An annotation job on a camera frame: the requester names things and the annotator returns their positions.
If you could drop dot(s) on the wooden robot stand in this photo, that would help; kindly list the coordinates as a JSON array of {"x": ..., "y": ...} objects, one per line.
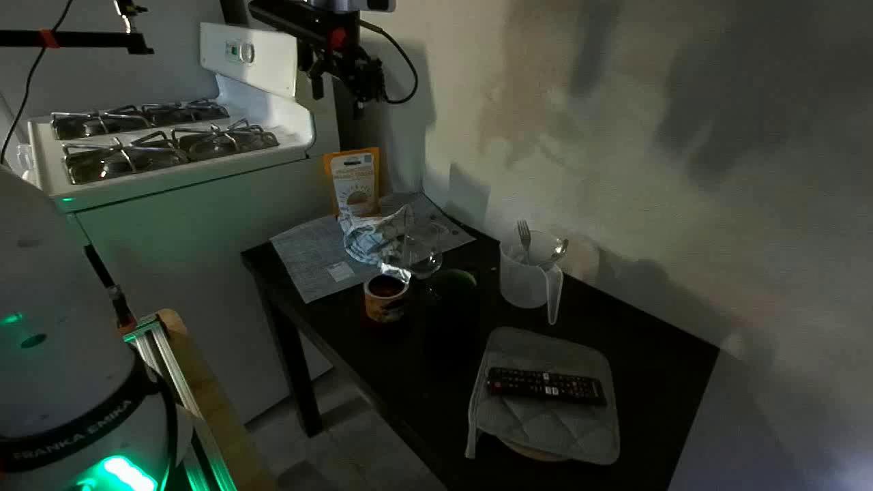
[{"x": 212, "y": 410}]

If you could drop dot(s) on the clear plastic measuring jug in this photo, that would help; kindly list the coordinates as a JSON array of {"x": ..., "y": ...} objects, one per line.
[{"x": 523, "y": 277}]

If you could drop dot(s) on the clear drinking glass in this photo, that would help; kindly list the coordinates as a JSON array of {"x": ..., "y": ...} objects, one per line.
[{"x": 422, "y": 259}]

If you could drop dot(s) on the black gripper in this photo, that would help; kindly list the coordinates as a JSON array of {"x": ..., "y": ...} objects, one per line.
[{"x": 350, "y": 69}]

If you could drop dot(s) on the gray quilted pot holder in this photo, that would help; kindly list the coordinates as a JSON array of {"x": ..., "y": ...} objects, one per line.
[{"x": 547, "y": 432}]

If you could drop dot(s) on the aluminium base frame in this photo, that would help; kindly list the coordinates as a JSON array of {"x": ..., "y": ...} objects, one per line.
[{"x": 159, "y": 349}]

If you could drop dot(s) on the black side table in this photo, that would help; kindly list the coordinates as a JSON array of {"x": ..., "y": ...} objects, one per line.
[{"x": 410, "y": 391}]

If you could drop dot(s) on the black remote control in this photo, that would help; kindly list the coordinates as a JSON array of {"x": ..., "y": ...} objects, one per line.
[{"x": 547, "y": 386}]

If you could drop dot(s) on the dark green mug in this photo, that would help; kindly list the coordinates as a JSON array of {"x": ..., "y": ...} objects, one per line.
[{"x": 451, "y": 315}]

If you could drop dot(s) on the yellow open can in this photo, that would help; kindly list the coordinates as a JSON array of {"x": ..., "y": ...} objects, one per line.
[{"x": 382, "y": 304}]

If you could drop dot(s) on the gray woven placemat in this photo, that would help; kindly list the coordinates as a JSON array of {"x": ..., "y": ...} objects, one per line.
[{"x": 309, "y": 255}]

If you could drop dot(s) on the white gas stove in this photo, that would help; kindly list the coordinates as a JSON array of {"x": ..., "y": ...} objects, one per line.
[{"x": 181, "y": 235}]

